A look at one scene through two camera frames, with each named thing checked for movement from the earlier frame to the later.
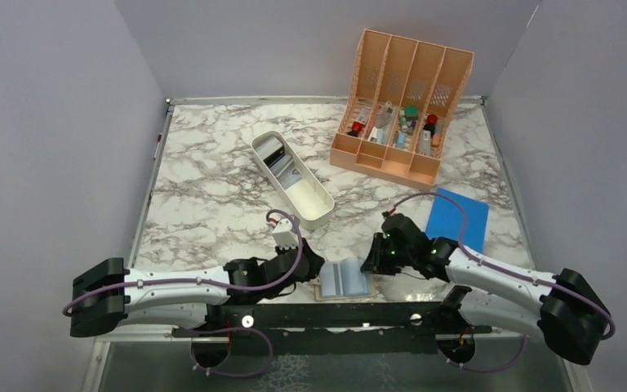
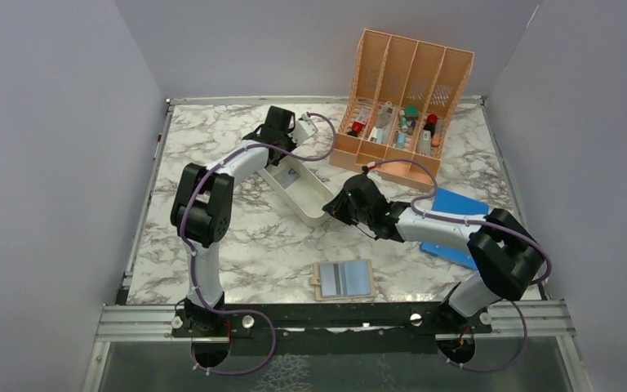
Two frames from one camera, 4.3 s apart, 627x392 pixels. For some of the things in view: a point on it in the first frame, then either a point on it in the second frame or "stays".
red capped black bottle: (357, 127) stays
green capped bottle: (411, 111) stays
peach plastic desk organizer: (402, 105) stays
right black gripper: (375, 262) -> (336, 209)
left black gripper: (314, 261) -> (291, 144)
